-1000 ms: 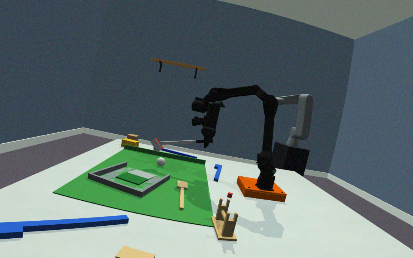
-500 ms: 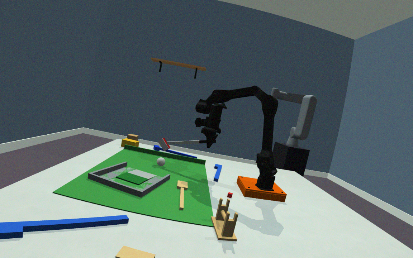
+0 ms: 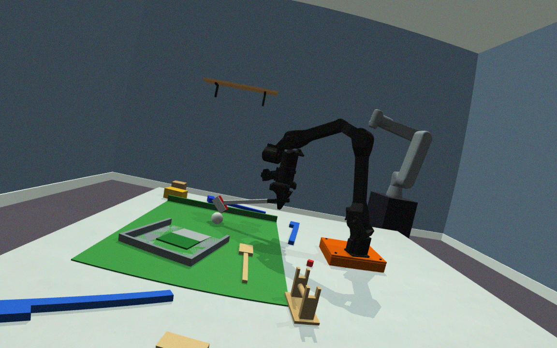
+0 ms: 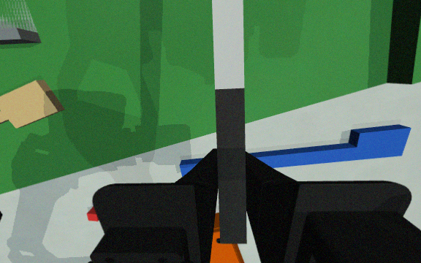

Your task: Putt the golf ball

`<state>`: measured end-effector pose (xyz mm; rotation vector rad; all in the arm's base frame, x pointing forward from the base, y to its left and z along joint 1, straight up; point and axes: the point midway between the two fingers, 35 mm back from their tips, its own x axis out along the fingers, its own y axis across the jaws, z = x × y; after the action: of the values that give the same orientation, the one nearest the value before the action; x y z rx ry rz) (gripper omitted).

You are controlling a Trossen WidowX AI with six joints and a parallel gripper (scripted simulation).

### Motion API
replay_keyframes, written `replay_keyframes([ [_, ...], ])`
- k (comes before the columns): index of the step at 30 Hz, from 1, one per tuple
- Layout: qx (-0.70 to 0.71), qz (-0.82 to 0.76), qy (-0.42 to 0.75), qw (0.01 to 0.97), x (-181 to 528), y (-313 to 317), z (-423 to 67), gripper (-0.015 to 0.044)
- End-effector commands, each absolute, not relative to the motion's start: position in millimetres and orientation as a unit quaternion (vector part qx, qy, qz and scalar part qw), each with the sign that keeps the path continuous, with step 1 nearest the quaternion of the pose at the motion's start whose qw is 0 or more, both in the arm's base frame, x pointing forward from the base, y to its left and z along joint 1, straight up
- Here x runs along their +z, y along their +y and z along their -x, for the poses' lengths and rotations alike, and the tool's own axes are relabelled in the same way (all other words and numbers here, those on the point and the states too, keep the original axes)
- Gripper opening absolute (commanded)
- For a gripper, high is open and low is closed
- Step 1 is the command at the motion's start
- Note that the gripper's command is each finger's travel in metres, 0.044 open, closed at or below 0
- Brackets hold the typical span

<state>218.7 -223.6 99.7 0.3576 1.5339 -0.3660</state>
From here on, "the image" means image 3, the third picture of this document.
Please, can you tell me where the green rectangular mat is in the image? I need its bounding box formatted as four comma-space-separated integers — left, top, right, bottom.
71, 201, 288, 307

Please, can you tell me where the yellow box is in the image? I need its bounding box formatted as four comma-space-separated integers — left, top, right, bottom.
163, 187, 188, 199

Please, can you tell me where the white ball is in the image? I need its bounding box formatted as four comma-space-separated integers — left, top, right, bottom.
211, 212, 223, 224

